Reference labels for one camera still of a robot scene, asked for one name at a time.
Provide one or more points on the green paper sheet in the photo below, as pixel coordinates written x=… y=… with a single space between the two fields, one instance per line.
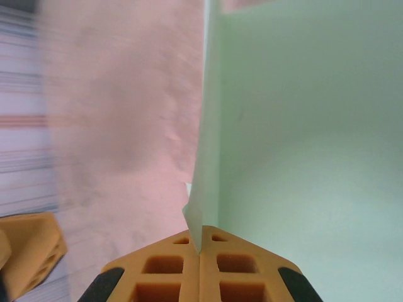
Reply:
x=299 y=126

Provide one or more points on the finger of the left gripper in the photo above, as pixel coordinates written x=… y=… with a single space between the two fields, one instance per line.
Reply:
x=3 y=250
x=34 y=248

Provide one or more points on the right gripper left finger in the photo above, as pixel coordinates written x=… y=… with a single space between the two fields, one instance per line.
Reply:
x=157 y=283

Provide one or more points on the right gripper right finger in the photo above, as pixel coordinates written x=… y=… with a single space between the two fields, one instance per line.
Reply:
x=239 y=283

